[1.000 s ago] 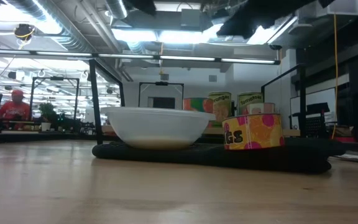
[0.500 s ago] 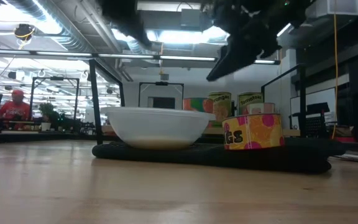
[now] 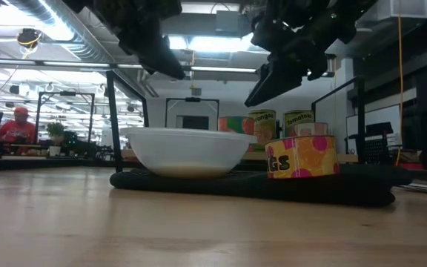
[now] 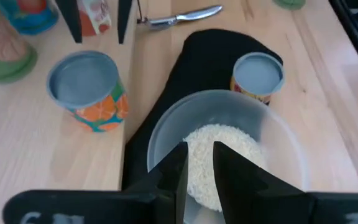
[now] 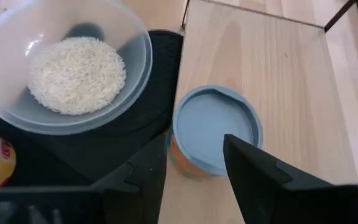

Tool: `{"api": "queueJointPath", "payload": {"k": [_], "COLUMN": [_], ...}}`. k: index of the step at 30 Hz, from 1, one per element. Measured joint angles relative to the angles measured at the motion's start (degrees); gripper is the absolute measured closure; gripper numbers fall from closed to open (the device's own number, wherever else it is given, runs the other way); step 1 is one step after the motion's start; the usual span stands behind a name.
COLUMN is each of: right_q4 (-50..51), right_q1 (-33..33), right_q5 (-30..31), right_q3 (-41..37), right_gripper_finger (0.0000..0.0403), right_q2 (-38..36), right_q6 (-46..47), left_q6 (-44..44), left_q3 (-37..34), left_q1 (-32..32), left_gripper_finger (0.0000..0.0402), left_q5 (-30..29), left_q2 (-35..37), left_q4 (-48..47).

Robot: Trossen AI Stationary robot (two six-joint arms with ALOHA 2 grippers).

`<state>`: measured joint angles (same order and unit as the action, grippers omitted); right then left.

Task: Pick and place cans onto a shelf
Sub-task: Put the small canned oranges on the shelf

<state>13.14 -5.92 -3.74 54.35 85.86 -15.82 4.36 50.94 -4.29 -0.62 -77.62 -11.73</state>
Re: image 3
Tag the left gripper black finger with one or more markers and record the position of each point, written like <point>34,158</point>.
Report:
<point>165,63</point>

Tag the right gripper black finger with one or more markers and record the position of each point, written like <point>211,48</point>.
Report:
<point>276,81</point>

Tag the tomatoes can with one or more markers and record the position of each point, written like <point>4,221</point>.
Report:
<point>297,116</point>

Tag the oranges can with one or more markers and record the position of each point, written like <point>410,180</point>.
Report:
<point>264,126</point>

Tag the red-orange and teal can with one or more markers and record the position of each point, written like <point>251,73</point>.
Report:
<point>235,125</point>

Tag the short yellow fruit-print can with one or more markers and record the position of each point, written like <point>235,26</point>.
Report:
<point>302,157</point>

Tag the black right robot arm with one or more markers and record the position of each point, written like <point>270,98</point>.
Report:
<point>354,15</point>

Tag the small hanging grey box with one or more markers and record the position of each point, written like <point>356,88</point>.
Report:
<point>196,91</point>

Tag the small short pink can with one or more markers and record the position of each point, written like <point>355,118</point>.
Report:
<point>311,130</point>

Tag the horizontal overhead beam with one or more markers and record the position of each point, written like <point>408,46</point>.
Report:
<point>69,63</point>

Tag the clear plastic bowl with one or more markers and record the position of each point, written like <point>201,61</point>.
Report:
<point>187,148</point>

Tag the whiteboard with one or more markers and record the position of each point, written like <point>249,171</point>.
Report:
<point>376,115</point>

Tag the black mat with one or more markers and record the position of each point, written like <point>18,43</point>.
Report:
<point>310,191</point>

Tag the round black ceiling fixture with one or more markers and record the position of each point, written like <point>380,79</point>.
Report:
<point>29,37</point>

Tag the black cart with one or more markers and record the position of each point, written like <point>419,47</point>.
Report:
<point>374,144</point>

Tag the potted green plant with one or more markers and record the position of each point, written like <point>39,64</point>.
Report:
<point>55,133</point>

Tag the person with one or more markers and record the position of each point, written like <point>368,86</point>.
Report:
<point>17,131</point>

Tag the background black metal frame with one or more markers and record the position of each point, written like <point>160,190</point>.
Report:
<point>38,115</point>
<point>167,111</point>

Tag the black wall screen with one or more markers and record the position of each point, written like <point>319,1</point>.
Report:
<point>195,122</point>

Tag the silver ventilation duct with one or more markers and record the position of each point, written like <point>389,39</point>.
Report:
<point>65,26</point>

